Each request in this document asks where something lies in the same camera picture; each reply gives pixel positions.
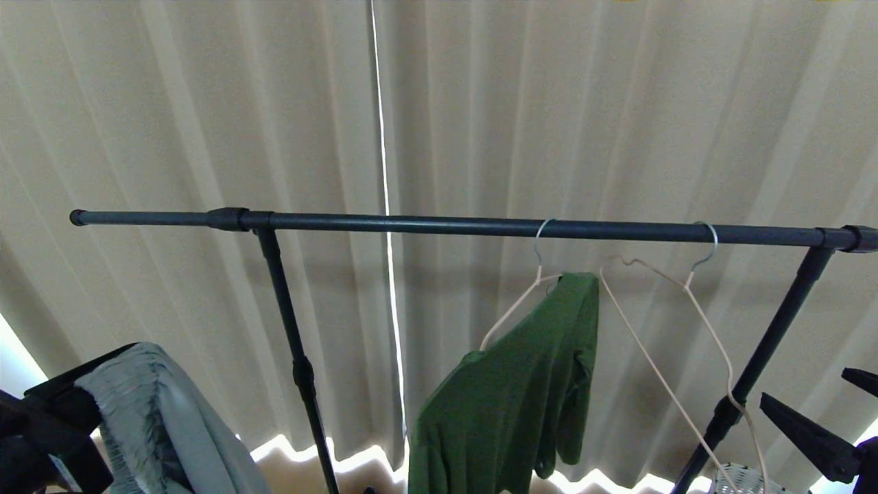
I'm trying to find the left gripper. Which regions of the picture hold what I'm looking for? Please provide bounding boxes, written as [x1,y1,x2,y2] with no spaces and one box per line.
[0,342,143,494]

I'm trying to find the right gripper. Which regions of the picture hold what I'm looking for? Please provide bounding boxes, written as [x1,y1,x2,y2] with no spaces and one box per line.
[759,366,878,494]

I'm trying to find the pale grey shorts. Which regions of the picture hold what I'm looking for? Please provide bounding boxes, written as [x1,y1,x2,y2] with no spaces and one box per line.
[73,341,273,494]

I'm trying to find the pink clothes hanger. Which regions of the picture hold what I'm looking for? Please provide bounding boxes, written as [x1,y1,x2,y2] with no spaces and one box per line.
[599,220,774,494]
[479,218,565,352]

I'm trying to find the green long-sleeved shirt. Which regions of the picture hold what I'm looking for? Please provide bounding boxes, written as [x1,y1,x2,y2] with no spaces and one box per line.
[407,272,601,494]

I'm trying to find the white laundry basket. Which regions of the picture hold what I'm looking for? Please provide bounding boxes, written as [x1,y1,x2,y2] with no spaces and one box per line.
[711,462,791,494]

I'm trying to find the black clothes rack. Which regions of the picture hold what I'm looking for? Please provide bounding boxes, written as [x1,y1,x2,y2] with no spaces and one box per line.
[69,207,878,494]

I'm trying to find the beige curtain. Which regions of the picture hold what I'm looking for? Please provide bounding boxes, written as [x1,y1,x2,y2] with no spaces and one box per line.
[0,0,878,493]

